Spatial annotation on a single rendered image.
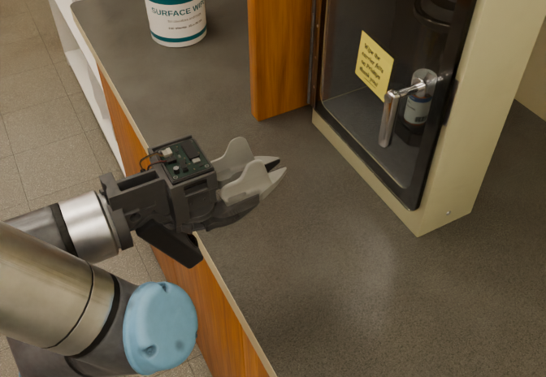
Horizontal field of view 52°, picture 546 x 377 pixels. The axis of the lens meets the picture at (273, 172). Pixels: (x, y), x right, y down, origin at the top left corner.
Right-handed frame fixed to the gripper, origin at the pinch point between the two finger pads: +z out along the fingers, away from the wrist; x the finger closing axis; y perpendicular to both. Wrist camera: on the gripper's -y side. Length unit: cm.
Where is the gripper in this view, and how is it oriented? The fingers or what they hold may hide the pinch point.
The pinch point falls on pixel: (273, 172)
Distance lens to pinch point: 68.9
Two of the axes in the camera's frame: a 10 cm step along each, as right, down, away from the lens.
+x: -4.7, -6.2, 6.2
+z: 8.8, -3.3, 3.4
